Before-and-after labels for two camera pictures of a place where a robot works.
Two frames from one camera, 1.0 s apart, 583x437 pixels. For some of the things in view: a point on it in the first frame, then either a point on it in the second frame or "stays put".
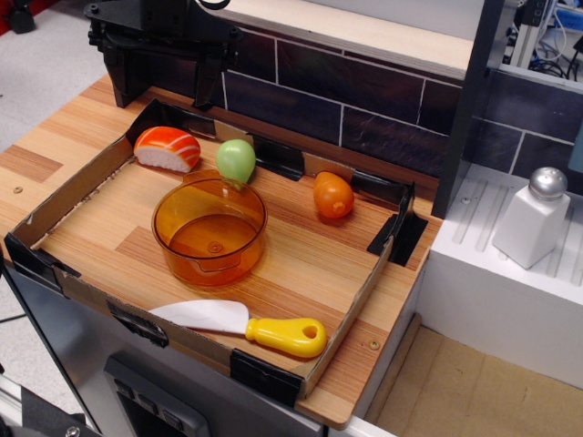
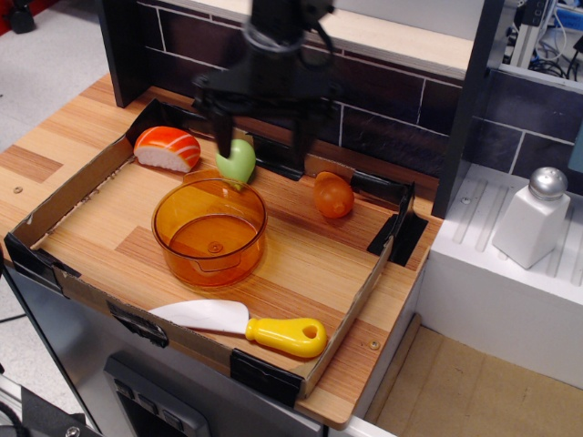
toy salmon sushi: [167, 148] stays put
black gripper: [130, 28] to [294, 85]
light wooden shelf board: [434, 35] stays put
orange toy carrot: [333, 198] stays put
